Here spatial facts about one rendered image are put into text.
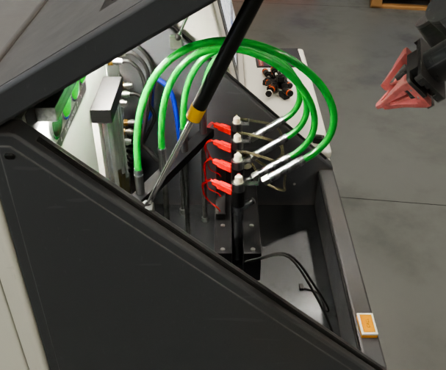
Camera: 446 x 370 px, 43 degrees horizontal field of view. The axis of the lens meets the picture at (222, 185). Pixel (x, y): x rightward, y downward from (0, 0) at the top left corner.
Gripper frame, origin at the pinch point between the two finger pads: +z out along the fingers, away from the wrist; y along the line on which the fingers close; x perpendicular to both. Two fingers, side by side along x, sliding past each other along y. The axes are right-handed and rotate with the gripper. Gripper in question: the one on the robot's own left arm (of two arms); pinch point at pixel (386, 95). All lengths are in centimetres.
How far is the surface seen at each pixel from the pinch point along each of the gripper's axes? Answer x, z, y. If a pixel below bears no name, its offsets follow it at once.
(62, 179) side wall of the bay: -39, 18, 38
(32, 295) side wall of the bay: -31, 38, 45
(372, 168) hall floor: 133, 115, -144
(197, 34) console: -22, 37, -29
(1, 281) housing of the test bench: -36, 38, 45
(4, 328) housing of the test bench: -31, 47, 48
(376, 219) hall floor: 127, 106, -100
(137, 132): -26.8, 36.1, 8.2
